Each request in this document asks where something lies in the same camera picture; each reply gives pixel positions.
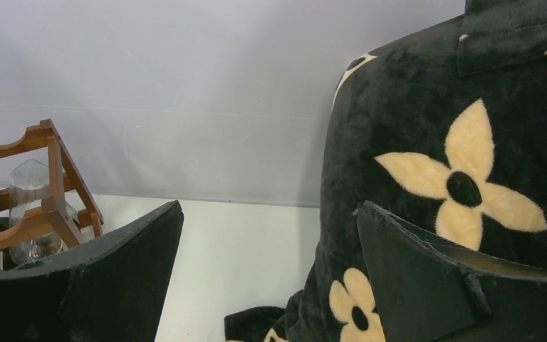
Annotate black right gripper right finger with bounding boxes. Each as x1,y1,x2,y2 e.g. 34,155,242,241
357,201,547,341

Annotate brown wooden wine rack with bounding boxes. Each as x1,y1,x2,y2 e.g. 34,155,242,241
0,119,104,251

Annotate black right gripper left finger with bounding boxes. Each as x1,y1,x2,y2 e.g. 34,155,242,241
0,201,184,341

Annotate black floral blanket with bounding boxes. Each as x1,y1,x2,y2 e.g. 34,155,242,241
224,1,547,341

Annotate clear square bottle black cap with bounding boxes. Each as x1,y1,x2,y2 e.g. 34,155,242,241
66,203,80,232

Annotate clear round glass bottle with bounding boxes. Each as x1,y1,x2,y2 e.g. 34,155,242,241
9,160,63,265

